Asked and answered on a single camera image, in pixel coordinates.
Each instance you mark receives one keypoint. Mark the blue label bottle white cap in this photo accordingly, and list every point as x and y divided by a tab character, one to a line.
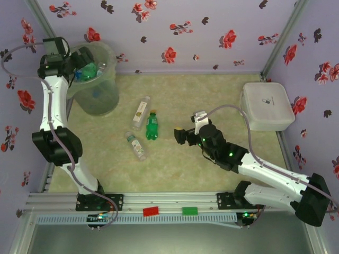
78	76

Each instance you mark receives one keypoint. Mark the green bottle yellow cap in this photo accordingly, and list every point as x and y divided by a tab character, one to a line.
88	72
152	128

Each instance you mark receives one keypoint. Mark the clear bottle green cap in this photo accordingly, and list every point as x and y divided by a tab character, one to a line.
137	146

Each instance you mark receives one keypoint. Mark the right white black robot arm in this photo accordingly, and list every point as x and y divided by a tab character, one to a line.
270	173

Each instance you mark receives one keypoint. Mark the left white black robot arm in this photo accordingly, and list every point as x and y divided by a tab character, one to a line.
53	105

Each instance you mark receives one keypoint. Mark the thin plastic bin liner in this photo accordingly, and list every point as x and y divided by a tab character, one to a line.
111	61

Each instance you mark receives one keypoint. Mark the translucent green plastic bin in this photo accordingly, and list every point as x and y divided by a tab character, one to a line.
103	92

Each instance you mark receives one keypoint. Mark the clear bottle yellow white label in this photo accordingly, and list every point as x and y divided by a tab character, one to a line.
140	112

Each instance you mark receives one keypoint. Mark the white plastic lidded box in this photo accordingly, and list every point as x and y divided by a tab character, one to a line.
267	105

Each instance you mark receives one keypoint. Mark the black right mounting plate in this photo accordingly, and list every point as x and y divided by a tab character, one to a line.
225	201

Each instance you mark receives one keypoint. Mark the black mounting plate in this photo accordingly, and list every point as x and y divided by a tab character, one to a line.
115	201
225	201

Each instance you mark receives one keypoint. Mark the green plastic block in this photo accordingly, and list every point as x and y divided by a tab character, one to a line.
190	210

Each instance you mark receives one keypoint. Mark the red plastic block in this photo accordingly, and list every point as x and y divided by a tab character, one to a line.
151	211

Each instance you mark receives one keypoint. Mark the right circuit board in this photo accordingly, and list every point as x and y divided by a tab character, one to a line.
247	215

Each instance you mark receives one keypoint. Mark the circuit board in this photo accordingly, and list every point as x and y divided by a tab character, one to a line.
247	215
99	217

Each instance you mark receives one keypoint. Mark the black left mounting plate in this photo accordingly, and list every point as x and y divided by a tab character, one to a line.
115	201

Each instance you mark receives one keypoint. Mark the grey metal sheet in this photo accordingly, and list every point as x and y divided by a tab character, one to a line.
169	238

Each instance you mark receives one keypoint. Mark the left circuit board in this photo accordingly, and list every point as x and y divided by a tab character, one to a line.
99	217

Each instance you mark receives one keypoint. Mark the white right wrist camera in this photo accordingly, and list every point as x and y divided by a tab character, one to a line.
199	124

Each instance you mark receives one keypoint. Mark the aluminium corner post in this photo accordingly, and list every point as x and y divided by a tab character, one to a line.
38	12
290	26

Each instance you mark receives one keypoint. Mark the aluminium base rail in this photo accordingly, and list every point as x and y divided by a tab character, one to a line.
169	201

